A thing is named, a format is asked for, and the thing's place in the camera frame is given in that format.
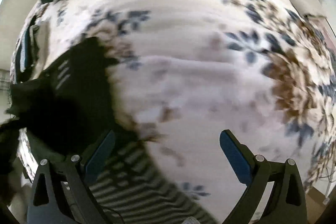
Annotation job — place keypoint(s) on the teal black white garment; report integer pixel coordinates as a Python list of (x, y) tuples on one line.
[(26, 50)]

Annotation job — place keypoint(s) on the dark garment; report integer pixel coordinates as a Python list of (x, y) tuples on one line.
[(68, 106)]

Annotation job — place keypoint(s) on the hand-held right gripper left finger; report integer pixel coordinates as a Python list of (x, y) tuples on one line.
[(101, 157)]

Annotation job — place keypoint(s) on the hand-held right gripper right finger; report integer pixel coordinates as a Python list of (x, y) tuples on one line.
[(235, 158)]

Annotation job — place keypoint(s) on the floral printed blanket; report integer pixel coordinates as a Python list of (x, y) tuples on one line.
[(183, 56)]

